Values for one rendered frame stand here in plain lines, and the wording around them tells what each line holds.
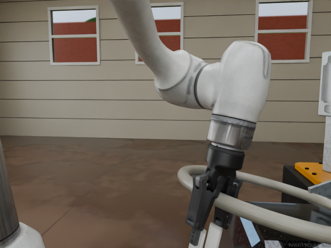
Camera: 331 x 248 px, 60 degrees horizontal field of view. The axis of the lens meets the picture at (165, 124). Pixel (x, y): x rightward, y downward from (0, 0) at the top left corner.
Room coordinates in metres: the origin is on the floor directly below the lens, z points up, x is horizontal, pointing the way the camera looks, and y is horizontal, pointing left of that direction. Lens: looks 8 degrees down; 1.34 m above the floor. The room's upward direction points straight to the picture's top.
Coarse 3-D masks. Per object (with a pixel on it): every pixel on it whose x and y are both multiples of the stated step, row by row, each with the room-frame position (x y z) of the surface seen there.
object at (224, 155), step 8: (208, 152) 0.56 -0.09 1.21; (216, 152) 0.54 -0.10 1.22; (224, 152) 0.53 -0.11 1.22; (232, 152) 0.53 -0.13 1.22; (240, 152) 0.54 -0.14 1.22; (208, 160) 0.55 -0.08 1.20; (216, 160) 0.53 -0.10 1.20; (224, 160) 0.53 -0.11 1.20; (232, 160) 0.53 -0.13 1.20; (240, 160) 0.54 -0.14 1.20; (208, 168) 0.54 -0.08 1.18; (216, 168) 0.54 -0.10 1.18; (224, 168) 0.55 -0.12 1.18; (232, 168) 0.53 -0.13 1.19; (240, 168) 0.54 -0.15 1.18; (208, 176) 0.53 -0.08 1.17; (216, 176) 0.54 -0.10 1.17; (224, 176) 0.55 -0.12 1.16; (232, 176) 0.57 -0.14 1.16; (208, 184) 0.54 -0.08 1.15; (216, 184) 0.54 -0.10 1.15; (224, 184) 0.55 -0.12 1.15; (224, 192) 0.56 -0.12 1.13
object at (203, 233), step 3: (201, 231) 0.53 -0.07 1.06; (204, 231) 0.52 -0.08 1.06; (201, 234) 0.52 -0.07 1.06; (204, 234) 0.52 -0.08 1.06; (201, 237) 0.52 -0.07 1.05; (204, 237) 0.52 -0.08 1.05; (201, 240) 0.52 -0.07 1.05; (198, 243) 0.52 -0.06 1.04; (201, 243) 0.52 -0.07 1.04; (189, 246) 0.54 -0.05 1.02; (192, 246) 0.53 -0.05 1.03; (195, 246) 0.53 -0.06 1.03; (198, 246) 0.52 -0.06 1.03; (201, 246) 0.52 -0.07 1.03
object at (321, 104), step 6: (324, 54) 1.87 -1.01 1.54; (330, 54) 1.83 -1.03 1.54; (324, 60) 1.87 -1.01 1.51; (330, 60) 1.81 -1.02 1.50; (318, 108) 1.89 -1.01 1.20; (324, 108) 1.84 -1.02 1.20; (330, 108) 1.78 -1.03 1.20; (318, 114) 1.88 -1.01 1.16; (324, 114) 1.84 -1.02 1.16; (330, 114) 1.80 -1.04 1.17
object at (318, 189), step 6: (330, 180) 0.88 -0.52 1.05; (312, 186) 0.85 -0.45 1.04; (318, 186) 0.85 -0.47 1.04; (324, 186) 0.86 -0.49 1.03; (330, 186) 0.87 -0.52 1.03; (312, 192) 0.84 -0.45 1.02; (318, 192) 0.85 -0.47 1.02; (324, 192) 0.86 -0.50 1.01; (330, 192) 0.87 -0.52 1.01; (330, 198) 0.85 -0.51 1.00; (330, 210) 0.78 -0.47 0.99
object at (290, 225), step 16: (240, 176) 0.92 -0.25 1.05; (256, 176) 0.92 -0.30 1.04; (288, 192) 0.88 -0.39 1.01; (304, 192) 0.85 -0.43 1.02; (224, 208) 0.53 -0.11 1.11; (240, 208) 0.51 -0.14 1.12; (256, 208) 0.50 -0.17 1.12; (272, 224) 0.48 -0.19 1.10; (288, 224) 0.47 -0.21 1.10; (304, 224) 0.47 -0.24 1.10; (320, 224) 0.48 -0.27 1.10; (320, 240) 0.46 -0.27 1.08
